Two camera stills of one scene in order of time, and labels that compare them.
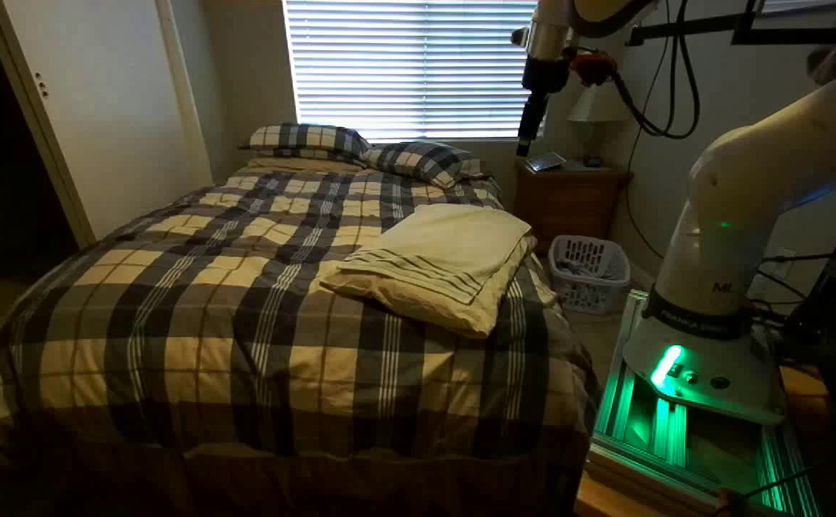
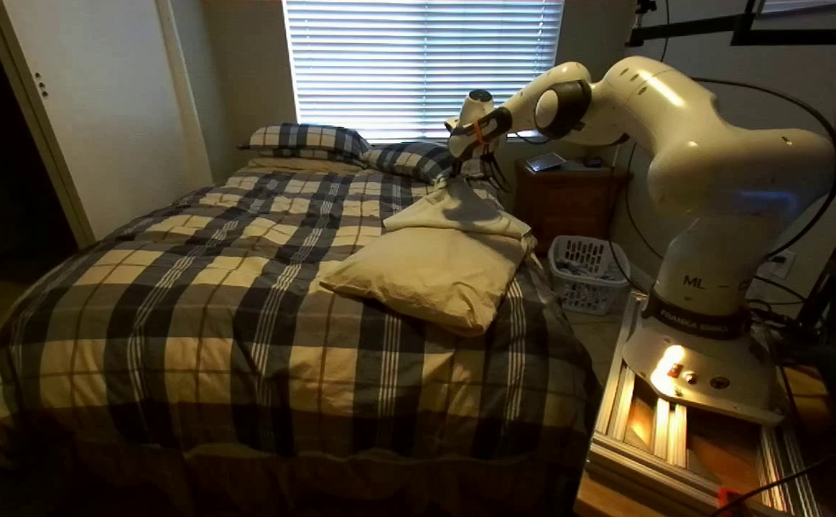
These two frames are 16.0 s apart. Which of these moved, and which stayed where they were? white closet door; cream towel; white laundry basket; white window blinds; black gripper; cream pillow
Moved: black gripper; cream towel
Stayed: cream pillow; white laundry basket; white closet door; white window blinds
